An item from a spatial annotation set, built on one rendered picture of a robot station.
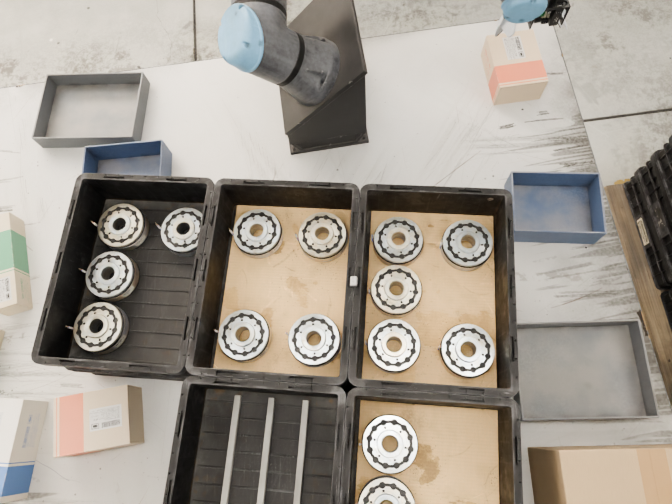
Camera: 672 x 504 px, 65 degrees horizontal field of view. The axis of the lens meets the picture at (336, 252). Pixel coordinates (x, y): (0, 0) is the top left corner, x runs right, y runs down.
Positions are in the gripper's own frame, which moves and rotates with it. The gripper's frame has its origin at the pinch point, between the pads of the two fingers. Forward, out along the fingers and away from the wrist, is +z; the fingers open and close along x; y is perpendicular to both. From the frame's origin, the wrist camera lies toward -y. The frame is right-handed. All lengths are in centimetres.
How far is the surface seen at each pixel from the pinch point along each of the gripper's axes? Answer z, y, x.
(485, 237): 1, 49, -19
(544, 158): 17.1, 25.2, 3.3
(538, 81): 9.7, 7.9, 3.7
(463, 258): 1, 53, -25
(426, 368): 4, 74, -35
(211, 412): 4, 77, -78
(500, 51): 9.7, -2.3, -3.5
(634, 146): 87, -9, 68
